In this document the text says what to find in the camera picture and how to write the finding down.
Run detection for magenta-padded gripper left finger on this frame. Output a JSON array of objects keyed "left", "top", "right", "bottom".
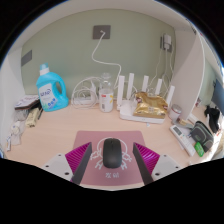
[{"left": 42, "top": 142, "right": 93, "bottom": 186}]

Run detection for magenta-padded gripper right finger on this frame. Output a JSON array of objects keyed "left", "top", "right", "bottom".
[{"left": 132, "top": 142, "right": 183, "bottom": 186}]

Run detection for black computer mouse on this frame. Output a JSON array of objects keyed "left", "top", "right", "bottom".
[{"left": 102, "top": 137, "right": 123, "bottom": 169}]

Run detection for pink mouse pad with sheep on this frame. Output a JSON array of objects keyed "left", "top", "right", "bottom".
[{"left": 72, "top": 129, "right": 148, "bottom": 187}]

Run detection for white remote control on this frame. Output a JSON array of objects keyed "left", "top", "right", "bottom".
[{"left": 169, "top": 124, "right": 197, "bottom": 158}]

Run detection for small green bottle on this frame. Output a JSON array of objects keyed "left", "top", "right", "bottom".
[{"left": 194, "top": 141, "right": 205, "bottom": 158}]

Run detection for black zip pouch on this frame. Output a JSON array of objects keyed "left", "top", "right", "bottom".
[{"left": 189, "top": 120, "right": 215, "bottom": 153}]

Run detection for white and yellow snack packet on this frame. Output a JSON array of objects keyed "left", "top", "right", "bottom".
[{"left": 9, "top": 120, "right": 23, "bottom": 146}]

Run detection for white and blue packet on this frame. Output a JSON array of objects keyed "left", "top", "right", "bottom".
[{"left": 4, "top": 134, "right": 13, "bottom": 153}]

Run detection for cream cardboard box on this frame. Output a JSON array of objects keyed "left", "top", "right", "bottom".
[{"left": 25, "top": 107, "right": 40, "bottom": 128}]

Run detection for small round tin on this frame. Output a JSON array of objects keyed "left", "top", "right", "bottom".
[{"left": 168, "top": 103, "right": 183, "bottom": 121}]

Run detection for gold foil bag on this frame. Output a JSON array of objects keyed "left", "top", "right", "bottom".
[{"left": 132, "top": 91, "right": 169, "bottom": 120}]

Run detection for clear plastic bag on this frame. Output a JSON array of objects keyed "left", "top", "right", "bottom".
[{"left": 13, "top": 109, "right": 29, "bottom": 122}]

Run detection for white router with antennas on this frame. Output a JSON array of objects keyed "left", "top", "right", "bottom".
[{"left": 115, "top": 72, "right": 176, "bottom": 125}]

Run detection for black bag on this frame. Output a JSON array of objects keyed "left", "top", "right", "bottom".
[{"left": 203, "top": 105, "right": 221, "bottom": 134}]

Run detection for white power strip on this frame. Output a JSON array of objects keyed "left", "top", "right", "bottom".
[{"left": 71, "top": 94, "right": 101, "bottom": 108}]

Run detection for stack of magazines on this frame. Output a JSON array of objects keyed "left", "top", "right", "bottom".
[{"left": 14, "top": 94, "right": 41, "bottom": 111}]

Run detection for blue laundry detergent bottle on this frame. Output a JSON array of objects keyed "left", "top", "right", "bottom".
[{"left": 35, "top": 63, "right": 70, "bottom": 112}]

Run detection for clear plastic jar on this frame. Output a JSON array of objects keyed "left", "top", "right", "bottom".
[{"left": 98, "top": 73, "right": 115, "bottom": 113}]

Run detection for black monitor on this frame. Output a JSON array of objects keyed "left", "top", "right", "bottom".
[{"left": 210, "top": 78, "right": 224, "bottom": 116}]

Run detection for grey wall vent plate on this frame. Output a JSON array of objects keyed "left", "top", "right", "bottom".
[{"left": 20, "top": 49, "right": 33, "bottom": 67}]

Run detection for white cable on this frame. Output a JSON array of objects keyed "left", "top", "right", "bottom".
[{"left": 91, "top": 31, "right": 123, "bottom": 81}]

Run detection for white wall chargers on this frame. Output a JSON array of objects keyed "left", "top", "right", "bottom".
[{"left": 160, "top": 33, "right": 173, "bottom": 53}]

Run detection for grey wall socket plate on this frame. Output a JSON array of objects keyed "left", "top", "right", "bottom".
[{"left": 92, "top": 24, "right": 112, "bottom": 40}]

